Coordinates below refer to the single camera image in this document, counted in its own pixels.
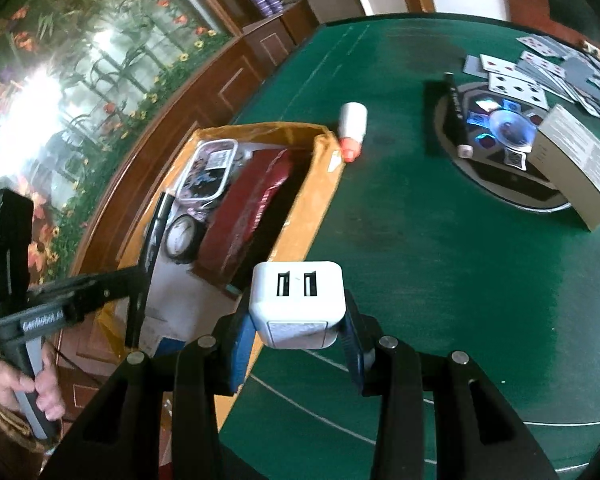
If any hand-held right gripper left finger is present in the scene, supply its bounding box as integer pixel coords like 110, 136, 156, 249
40, 305, 258, 480

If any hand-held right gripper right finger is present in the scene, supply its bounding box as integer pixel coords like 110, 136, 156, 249
342, 290, 556, 480

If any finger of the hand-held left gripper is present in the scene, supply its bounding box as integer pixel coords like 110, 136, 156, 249
80, 191, 177, 295
76, 271, 156, 350

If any black tape roll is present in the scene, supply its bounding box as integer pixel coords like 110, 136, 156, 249
165, 214, 208, 265

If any white and blue carton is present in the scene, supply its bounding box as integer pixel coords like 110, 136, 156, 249
145, 310, 193, 358

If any white USB charger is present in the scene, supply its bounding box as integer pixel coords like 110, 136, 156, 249
249, 260, 343, 350

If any clear plastic lidded container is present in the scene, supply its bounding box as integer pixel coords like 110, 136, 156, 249
172, 137, 240, 207

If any dark red snack packet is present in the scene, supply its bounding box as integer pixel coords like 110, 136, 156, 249
197, 147, 295, 281

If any brown cardboard box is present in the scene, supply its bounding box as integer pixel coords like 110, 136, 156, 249
97, 121, 347, 431

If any person's left hand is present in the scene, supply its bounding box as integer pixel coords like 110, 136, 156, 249
0, 345, 67, 423

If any white bottle with red cap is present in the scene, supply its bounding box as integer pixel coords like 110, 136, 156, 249
336, 102, 369, 163

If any black marker pen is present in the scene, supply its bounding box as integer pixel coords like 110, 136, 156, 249
442, 72, 473, 159

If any beige paper box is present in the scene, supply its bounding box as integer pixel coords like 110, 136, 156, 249
532, 104, 600, 232

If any spread of playing cards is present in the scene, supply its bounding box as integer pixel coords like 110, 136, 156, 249
462, 34, 600, 128

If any flower wall mural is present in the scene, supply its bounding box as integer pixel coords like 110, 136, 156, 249
0, 0, 241, 281

